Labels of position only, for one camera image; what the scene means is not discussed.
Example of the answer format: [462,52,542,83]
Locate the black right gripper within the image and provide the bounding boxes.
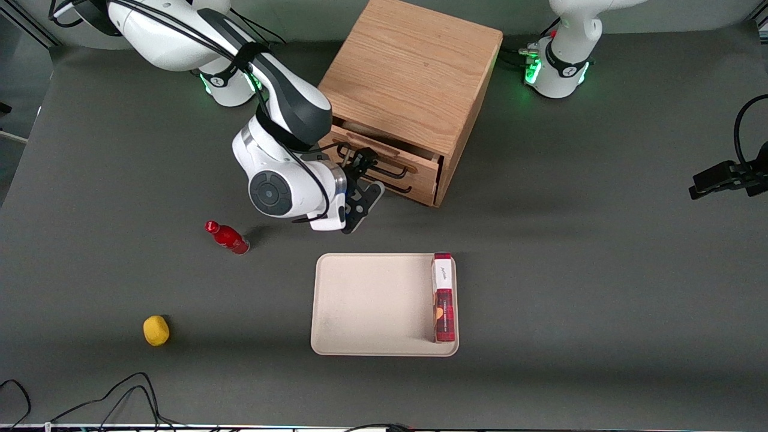
[341,146,386,235]

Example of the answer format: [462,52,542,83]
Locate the left arm base connector plugs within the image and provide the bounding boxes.
[501,47,539,65]

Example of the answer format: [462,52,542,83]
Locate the wooden drawer cabinet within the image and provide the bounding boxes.
[318,0,505,208]

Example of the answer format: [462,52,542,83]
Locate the beige plastic tray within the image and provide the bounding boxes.
[310,253,460,358]

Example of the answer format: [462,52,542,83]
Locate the red bottle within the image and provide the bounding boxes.
[205,220,251,256]

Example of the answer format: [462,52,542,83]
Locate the red and white cookie box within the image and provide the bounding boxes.
[432,252,457,343]

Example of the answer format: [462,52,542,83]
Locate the yellow lemon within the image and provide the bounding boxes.
[143,315,170,347]

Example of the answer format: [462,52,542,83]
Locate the black right arm base cable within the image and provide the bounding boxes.
[237,11,287,46]

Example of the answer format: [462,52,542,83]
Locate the black side camera cable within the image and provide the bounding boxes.
[733,94,768,169]

